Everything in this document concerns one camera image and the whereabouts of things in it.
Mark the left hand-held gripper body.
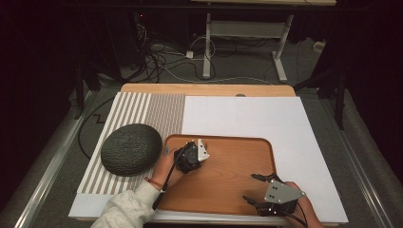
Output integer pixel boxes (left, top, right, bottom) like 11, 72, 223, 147
173, 138, 211, 175

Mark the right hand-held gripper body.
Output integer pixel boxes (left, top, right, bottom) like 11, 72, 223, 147
258, 179, 307, 218

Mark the orange wooden tray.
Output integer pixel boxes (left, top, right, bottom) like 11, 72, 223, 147
157, 134, 277, 217

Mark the person's right hand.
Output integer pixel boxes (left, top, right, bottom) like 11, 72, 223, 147
284, 180, 318, 224

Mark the person's left hand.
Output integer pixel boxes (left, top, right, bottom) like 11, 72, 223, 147
151, 145, 188, 191

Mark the grey white striped mat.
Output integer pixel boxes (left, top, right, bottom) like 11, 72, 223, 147
76, 91, 186, 196

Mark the white board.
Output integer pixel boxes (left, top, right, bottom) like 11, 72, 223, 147
67, 95, 350, 224

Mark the black stand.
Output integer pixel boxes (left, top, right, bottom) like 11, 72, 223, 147
73, 60, 103, 121
293, 63, 348, 131

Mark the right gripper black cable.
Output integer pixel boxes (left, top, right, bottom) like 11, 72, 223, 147
278, 202, 310, 228

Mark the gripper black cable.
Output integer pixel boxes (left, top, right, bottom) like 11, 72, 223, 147
278, 202, 310, 228
151, 148, 186, 211

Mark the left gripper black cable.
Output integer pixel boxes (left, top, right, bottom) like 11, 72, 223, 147
151, 148, 186, 211

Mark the red bracelet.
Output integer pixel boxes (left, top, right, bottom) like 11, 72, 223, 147
144, 177, 164, 188

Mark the metal floor rail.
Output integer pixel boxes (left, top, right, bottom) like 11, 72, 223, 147
322, 94, 395, 228
13, 89, 96, 228

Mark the bundle of floor cables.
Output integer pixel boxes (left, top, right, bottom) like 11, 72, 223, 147
136, 18, 274, 86

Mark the black floor cable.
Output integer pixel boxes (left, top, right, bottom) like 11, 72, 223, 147
77, 96, 117, 161

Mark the desk with white frame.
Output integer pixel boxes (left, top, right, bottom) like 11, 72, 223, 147
189, 0, 337, 84

